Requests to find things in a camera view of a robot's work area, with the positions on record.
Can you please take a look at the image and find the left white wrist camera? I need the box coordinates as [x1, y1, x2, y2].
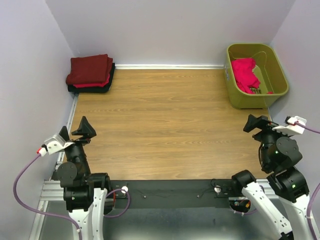
[36, 134, 74, 157]

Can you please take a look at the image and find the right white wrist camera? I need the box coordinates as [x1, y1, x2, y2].
[272, 116, 307, 136]

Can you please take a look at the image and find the maroon t shirt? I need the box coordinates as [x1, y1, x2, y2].
[66, 54, 113, 85]

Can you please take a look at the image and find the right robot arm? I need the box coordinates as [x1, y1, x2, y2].
[230, 114, 317, 240]

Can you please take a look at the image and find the pink t shirt in bin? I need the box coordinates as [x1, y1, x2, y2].
[231, 58, 274, 95]

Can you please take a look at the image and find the folded black t shirt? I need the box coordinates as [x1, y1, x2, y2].
[67, 63, 116, 94]

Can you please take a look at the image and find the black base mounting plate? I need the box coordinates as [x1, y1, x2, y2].
[111, 178, 244, 209]

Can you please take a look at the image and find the folded pink t shirt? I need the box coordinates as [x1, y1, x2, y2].
[73, 74, 110, 88]

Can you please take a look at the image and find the olive green plastic bin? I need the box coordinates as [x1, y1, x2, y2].
[224, 43, 289, 109]

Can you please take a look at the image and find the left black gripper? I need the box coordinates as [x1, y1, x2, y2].
[58, 115, 96, 176]

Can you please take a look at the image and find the aluminium frame rail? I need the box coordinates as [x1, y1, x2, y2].
[115, 64, 224, 70]

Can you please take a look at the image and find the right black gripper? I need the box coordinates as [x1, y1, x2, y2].
[242, 112, 293, 168]

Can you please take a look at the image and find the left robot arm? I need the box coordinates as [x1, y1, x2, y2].
[57, 116, 111, 240]

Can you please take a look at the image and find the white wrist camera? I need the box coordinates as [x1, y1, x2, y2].
[36, 134, 74, 157]
[272, 116, 307, 136]

